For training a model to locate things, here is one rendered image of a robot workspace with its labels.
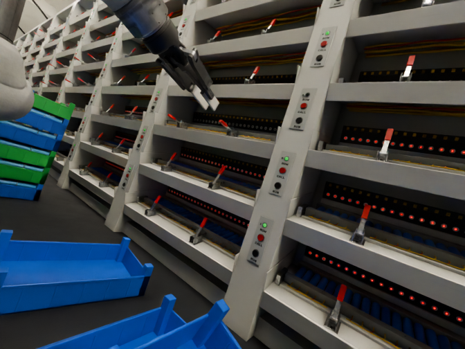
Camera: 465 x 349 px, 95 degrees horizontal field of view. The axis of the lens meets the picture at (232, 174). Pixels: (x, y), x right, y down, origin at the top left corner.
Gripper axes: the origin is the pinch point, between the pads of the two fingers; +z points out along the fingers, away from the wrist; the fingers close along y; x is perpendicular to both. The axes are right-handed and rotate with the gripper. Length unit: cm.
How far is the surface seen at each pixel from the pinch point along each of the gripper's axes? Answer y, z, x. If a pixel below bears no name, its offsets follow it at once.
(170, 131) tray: -30.2, 16.3, -3.7
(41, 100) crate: -80, -12, -16
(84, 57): -183, 8, 47
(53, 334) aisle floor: 5, -5, -59
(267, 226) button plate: 23.3, 20.4, -23.9
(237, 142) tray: 4.7, 16.0, -3.4
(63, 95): -183, 14, 10
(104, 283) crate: 0, 3, -52
